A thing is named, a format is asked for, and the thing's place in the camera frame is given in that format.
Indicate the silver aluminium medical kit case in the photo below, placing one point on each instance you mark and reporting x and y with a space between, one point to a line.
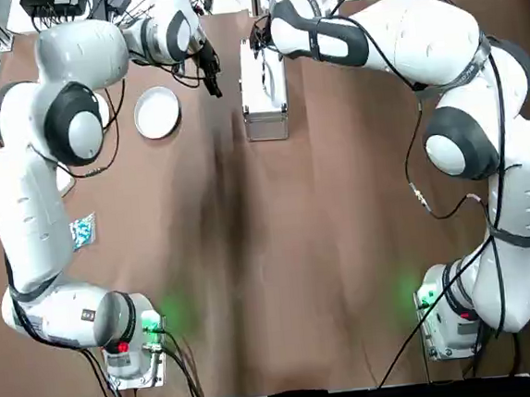
264 115

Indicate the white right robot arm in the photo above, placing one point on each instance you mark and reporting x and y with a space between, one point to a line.
426 26

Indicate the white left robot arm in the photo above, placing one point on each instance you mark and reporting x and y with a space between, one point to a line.
30 219

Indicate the blue white capsule bag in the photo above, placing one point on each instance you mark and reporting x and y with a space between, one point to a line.
84 230

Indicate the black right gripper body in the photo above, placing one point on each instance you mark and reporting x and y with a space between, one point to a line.
263 33

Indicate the white plastic box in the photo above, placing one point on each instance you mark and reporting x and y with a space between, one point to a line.
66 185

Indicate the black power adapter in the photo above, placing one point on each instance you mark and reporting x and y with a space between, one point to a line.
118 1

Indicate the gray rimmed round plate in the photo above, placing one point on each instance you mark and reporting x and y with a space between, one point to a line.
156 112

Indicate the black electronics box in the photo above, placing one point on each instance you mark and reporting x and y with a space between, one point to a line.
53 3

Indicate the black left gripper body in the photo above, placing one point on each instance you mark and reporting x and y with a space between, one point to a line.
207 57

